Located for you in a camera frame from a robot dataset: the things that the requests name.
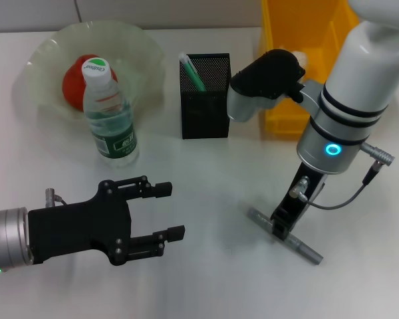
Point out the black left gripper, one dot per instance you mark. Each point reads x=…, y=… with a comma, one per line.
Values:
x=76, y=229

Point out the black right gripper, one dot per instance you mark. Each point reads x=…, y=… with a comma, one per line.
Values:
x=296, y=206

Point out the grey pen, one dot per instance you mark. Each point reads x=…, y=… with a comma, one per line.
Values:
x=302, y=247

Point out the clear green-label water bottle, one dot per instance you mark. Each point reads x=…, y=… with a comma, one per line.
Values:
x=114, y=136

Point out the mint green pen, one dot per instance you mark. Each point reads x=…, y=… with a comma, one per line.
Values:
x=194, y=74

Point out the white paper ball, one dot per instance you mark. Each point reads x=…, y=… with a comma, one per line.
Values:
x=302, y=58

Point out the black mesh pen holder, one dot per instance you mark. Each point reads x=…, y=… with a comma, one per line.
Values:
x=204, y=113

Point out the pale green glass fruit plate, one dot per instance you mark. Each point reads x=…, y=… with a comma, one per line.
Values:
x=136, y=60

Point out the yellow plastic bin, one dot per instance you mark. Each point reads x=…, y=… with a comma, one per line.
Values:
x=282, y=26

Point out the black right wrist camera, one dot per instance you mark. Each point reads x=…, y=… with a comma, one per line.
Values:
x=269, y=79

